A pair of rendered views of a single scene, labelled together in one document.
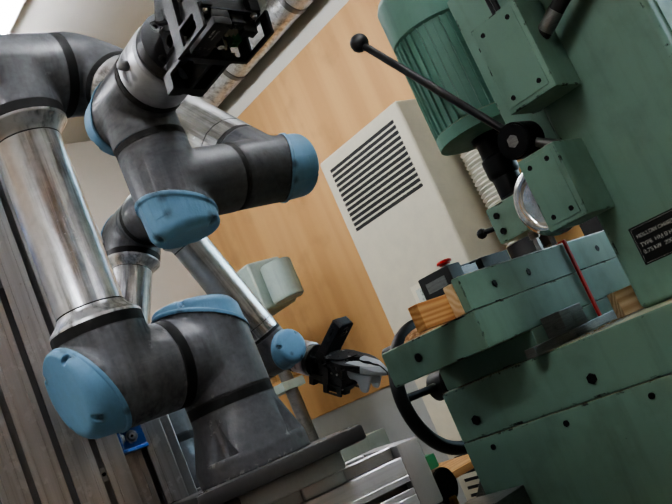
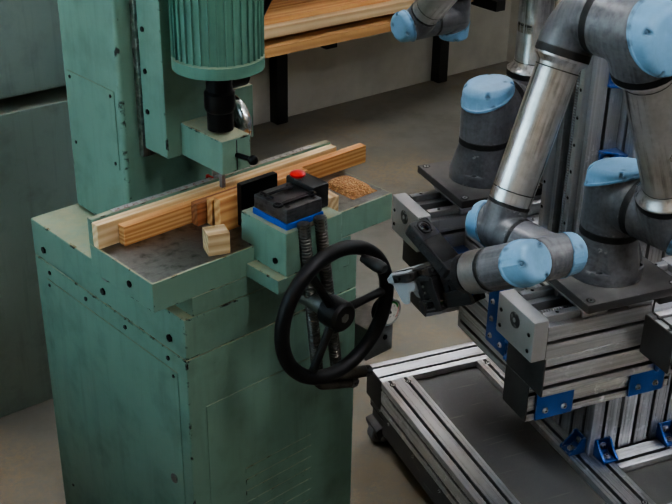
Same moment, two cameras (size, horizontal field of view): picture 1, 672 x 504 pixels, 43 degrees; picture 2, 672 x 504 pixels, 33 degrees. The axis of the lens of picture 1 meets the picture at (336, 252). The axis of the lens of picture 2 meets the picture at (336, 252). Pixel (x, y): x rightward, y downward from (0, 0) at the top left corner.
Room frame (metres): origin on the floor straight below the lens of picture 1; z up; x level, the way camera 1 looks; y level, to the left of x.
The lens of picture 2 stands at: (3.56, 0.01, 1.87)
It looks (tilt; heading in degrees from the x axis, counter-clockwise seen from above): 28 degrees down; 183
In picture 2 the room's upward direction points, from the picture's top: 1 degrees clockwise
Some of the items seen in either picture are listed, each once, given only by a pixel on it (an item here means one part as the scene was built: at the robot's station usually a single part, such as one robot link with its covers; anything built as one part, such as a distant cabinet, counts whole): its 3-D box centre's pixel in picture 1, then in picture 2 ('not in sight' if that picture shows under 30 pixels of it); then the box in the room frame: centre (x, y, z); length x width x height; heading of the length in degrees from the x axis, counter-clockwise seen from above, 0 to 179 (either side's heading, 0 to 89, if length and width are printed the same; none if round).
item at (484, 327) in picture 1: (512, 319); (263, 238); (1.60, -0.25, 0.87); 0.61 x 0.30 x 0.06; 136
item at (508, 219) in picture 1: (533, 212); (216, 147); (1.53, -0.35, 1.03); 0.14 x 0.07 x 0.09; 46
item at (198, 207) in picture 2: not in sight; (235, 199); (1.54, -0.31, 0.92); 0.20 x 0.02 x 0.05; 136
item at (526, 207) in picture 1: (548, 197); (231, 121); (1.36, -0.35, 1.02); 0.12 x 0.03 x 0.12; 46
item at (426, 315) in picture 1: (529, 279); (252, 190); (1.49, -0.29, 0.92); 0.63 x 0.02 x 0.04; 136
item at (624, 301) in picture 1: (627, 300); not in sight; (1.43, -0.41, 0.82); 0.04 x 0.04 x 0.04; 3
